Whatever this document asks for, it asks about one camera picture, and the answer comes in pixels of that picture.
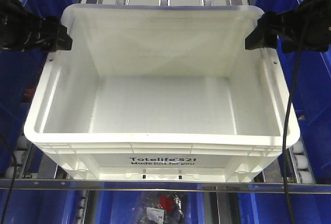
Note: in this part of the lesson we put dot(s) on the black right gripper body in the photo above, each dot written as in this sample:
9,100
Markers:
305,28

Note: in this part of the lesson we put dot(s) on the blue bin right shelf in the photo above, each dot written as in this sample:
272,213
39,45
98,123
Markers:
312,100

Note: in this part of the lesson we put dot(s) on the right white roller track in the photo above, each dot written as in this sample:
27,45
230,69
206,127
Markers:
302,171

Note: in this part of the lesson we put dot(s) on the white plastic tote bin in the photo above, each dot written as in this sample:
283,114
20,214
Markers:
161,93

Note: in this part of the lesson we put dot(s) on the bagged black red parts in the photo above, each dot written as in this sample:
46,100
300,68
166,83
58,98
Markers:
161,207

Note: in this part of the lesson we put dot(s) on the blue bin left shelf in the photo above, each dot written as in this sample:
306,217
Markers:
18,72

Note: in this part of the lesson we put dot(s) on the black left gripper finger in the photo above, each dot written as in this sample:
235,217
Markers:
55,29
60,43

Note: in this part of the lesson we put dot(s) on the left white roller track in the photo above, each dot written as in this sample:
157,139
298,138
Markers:
21,153

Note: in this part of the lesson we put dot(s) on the white roller track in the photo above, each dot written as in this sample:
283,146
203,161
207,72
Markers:
21,153
302,171

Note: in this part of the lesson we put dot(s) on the blue bin lower left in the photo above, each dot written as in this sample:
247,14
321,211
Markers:
43,206

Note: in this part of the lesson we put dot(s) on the blue bin lower right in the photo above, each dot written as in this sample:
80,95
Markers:
272,208

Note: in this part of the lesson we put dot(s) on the blue bin shelf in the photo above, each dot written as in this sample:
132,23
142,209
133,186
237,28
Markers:
312,100
18,72

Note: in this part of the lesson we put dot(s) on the blue bin lower centre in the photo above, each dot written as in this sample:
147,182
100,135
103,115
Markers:
120,206

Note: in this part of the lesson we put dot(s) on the blue bin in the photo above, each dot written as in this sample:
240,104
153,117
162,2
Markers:
120,206
43,206
272,208

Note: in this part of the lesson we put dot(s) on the steel shelf front rail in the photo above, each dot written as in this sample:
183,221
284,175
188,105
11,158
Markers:
42,184

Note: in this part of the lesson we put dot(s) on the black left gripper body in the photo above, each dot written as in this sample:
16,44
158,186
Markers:
21,30

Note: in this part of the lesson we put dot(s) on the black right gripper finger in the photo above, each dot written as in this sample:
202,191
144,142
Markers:
267,24
258,40

